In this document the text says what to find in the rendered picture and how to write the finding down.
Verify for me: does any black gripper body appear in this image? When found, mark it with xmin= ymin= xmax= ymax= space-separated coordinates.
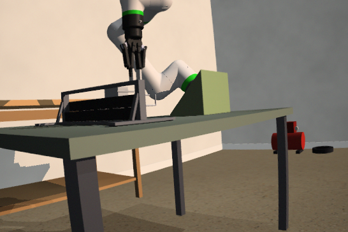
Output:
xmin=124 ymin=28 xmax=143 ymax=52

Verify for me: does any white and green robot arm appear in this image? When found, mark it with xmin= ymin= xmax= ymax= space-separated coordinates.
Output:
xmin=107 ymin=0 xmax=197 ymax=100

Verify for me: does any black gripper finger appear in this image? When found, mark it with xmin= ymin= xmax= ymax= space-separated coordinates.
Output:
xmin=134 ymin=43 xmax=147 ymax=80
xmin=120 ymin=42 xmax=136 ymax=81

